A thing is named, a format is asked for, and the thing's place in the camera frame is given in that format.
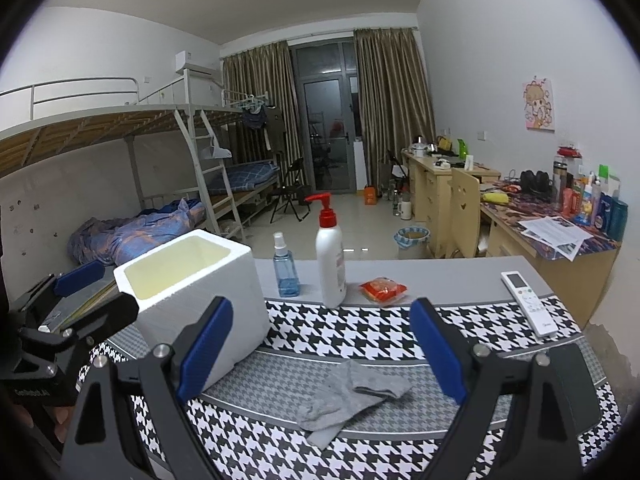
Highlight blue orange plaid quilt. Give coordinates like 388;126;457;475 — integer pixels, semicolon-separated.
67;199;206;266

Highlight black white houndstooth mat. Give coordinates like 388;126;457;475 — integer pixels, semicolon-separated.
75;296;623;480

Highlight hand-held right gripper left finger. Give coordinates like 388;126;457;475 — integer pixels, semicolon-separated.
60;296;234;480

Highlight blue spray bottle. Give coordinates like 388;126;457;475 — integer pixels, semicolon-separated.
272;231;300;297

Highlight pink cartoon wall poster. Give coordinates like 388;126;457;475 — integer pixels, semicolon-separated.
522;76;557;132

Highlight black folding chair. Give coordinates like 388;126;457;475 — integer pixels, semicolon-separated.
270;157;311;223

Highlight grey sock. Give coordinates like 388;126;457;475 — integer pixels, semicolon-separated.
296;359;413;448

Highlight glass balcony door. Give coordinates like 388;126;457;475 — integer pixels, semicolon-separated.
290;40;361;193

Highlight black headphones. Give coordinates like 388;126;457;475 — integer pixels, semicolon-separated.
519;170;553;196

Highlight wooden desk with drawers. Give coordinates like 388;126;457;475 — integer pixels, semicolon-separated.
401;150;501;258

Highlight printed paper sheets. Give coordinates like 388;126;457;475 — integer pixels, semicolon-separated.
517;216;593;261

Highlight brown curtain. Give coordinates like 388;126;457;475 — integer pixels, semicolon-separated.
354;27;436;191
222;40;303;196

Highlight person's left hand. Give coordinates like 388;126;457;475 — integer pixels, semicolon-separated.
7;402;76;443

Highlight wooden chair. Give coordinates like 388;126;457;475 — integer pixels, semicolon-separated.
450;167;483;258

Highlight red snack packet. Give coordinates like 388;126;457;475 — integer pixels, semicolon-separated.
360;276;408;304

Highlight white air conditioner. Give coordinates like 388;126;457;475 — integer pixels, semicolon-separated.
175;51;213;77

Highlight dark hanging clothes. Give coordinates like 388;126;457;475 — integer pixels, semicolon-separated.
240;105;286;151

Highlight white remote control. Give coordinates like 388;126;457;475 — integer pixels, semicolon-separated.
501;271;557;337

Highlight row of toiletry bottles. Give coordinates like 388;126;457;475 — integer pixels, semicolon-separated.
552;152;630;241

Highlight blue plaid mattress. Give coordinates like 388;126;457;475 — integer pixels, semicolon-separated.
207;160;280;196

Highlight white red pump lotion bottle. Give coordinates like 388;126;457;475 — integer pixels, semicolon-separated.
305;193;347;308

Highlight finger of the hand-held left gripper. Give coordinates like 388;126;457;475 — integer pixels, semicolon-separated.
19;291;140;357
9;261;107;323

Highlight white foam box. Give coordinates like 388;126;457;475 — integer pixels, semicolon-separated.
113;229;271;393

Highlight white bunk bed ladder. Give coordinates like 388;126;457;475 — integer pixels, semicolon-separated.
174;107;246;241

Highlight blue lined trash bin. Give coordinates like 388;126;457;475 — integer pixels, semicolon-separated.
393;226;431;260

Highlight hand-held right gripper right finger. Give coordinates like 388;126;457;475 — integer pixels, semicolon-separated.
410;296;588;480

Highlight black smartphone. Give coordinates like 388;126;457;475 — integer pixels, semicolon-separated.
550;344;601;428

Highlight wooden desk with patterned top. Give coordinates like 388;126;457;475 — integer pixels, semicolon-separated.
480;195;623;331

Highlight white metal bunk bed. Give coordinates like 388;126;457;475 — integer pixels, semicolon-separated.
0;67;281;266

